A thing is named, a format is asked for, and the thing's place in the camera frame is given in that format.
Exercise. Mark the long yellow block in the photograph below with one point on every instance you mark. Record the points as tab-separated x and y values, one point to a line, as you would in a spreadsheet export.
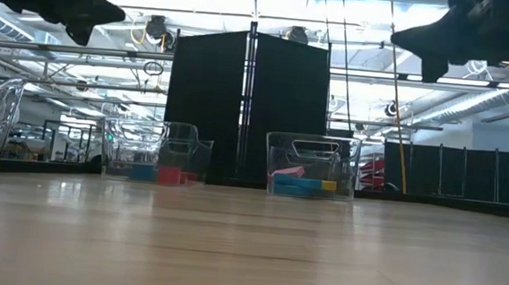
329	185

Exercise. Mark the black ceiling reel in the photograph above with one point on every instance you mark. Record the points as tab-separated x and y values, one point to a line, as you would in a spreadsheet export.
390	109
298	34
157	28

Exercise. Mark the small red block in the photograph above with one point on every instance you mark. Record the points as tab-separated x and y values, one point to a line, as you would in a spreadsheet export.
189	177

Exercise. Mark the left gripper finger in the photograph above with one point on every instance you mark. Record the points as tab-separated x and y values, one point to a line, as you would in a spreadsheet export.
97	10

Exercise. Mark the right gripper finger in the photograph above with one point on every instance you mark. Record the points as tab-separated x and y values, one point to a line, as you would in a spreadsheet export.
428	35

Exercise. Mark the black folding partition screen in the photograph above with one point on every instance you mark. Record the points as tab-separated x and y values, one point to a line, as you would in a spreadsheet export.
212	103

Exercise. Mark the small clear plastic bin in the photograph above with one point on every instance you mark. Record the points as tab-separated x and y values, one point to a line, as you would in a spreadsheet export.
347	167
119	151

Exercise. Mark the black partition fence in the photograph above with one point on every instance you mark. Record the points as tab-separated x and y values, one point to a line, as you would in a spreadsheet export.
450	174

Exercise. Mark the red cart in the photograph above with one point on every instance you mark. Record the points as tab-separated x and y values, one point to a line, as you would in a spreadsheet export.
371	171

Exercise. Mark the red cylinder block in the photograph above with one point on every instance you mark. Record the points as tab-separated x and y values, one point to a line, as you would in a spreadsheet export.
169	175

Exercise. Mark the blue cylinder block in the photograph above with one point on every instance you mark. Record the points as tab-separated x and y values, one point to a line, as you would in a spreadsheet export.
143	173

